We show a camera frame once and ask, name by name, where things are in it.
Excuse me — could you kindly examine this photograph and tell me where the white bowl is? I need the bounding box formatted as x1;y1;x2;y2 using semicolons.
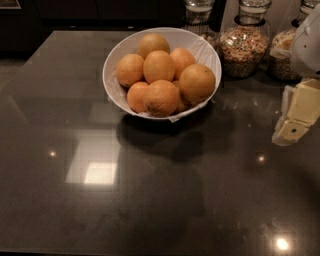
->
102;27;222;123

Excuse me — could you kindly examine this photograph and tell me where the right glass grain jar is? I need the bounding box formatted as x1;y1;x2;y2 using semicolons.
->
267;0;320;83

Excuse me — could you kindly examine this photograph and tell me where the small hidden orange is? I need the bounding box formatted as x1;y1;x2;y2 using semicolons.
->
173;80;191;113

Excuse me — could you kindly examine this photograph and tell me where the left glass jar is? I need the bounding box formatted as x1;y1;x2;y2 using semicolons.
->
183;0;218;49

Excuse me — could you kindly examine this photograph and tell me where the middle glass cereal jar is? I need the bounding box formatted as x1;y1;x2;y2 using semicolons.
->
219;0;272;79

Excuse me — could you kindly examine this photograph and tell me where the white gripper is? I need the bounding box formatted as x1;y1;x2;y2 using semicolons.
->
272;4;320;146

